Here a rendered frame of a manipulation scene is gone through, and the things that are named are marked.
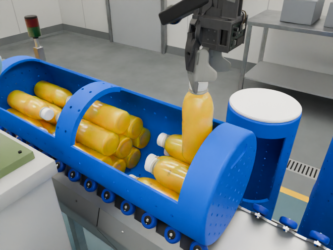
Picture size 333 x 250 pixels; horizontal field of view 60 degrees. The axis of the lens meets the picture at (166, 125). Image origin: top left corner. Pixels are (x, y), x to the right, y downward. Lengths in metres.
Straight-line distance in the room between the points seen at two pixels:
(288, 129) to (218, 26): 0.71
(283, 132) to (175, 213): 0.64
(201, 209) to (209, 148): 0.12
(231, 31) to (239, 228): 0.53
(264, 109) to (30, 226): 0.87
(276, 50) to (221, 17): 3.64
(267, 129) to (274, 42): 3.08
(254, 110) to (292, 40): 2.98
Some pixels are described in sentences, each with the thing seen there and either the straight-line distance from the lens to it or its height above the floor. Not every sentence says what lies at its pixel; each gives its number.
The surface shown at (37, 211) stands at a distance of 0.79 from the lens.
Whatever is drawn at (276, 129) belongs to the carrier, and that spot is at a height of 1.00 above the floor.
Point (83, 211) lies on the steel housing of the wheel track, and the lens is 0.98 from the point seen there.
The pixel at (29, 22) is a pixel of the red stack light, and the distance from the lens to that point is 1.70.
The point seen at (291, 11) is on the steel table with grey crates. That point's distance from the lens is 3.25.
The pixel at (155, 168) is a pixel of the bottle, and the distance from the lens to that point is 0.70.
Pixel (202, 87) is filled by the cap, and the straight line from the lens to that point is 0.59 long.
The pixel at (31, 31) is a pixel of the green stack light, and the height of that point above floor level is 1.19.
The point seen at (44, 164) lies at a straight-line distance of 0.72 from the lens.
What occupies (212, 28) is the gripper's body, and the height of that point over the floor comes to 1.46.
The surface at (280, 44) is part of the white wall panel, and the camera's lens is 4.13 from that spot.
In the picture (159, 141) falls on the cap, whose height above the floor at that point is 1.11.
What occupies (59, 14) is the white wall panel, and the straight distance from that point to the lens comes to 6.64.
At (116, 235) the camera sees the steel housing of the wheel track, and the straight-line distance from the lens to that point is 0.91.
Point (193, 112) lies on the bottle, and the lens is 0.60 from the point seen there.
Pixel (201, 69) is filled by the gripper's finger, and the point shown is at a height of 1.38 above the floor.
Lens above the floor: 1.58
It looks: 32 degrees down
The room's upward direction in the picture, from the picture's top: straight up
